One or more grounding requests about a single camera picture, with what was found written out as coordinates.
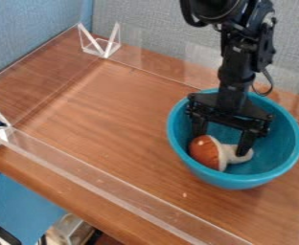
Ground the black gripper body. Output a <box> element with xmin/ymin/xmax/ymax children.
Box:
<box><xmin>185</xmin><ymin>93</ymin><xmax>273</xmax><ymax>137</ymax></box>

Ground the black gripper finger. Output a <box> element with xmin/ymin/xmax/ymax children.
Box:
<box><xmin>192</xmin><ymin>114</ymin><xmax>208</xmax><ymax>137</ymax></box>
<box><xmin>236</xmin><ymin>129</ymin><xmax>256</xmax><ymax>156</ymax></box>

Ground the blue plastic bowl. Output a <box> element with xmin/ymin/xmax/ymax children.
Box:
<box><xmin>165</xmin><ymin>93</ymin><xmax>299</xmax><ymax>189</ymax></box>

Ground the brown and white toy mushroom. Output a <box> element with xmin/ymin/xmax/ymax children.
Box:
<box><xmin>188</xmin><ymin>135</ymin><xmax>253</xmax><ymax>171</ymax></box>

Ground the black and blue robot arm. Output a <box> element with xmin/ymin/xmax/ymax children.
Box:
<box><xmin>179</xmin><ymin>0</ymin><xmax>276</xmax><ymax>156</ymax></box>

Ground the clear acrylic table barrier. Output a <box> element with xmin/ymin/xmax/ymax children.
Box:
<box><xmin>0</xmin><ymin>22</ymin><xmax>299</xmax><ymax>245</ymax></box>

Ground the clear acrylic corner bracket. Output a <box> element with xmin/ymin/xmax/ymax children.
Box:
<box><xmin>76</xmin><ymin>23</ymin><xmax>121</xmax><ymax>58</ymax></box>

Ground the grey metal frame piece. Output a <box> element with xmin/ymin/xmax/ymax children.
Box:
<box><xmin>45</xmin><ymin>213</ymin><xmax>94</xmax><ymax>245</ymax></box>

